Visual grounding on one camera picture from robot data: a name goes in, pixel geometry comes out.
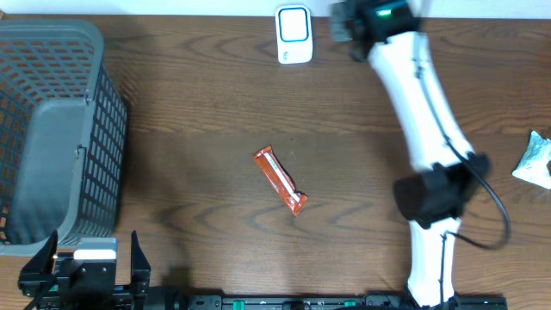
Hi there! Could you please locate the grey plastic shopping basket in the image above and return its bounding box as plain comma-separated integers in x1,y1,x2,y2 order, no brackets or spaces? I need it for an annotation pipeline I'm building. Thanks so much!
1,20,128,256

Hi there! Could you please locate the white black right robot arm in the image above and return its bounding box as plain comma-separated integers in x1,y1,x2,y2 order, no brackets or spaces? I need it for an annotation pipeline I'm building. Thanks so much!
330,1,489,309

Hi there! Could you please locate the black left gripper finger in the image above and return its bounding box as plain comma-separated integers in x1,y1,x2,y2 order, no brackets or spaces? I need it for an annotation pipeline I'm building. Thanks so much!
17,231,58,287
130,231,151,297

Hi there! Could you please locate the white barcode scanner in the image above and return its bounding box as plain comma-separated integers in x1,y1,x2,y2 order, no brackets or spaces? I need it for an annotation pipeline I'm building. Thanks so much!
275,4,313,65

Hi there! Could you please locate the red orange snack bar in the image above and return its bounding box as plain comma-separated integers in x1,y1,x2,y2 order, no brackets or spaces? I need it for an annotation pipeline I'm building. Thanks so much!
253,146,307,216

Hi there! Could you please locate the light green wipes pack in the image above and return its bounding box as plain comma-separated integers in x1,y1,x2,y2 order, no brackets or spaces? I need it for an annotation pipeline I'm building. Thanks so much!
511,131,550,189

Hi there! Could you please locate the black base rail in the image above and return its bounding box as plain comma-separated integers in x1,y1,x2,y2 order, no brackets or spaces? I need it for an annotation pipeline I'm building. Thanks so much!
141,283,509,310

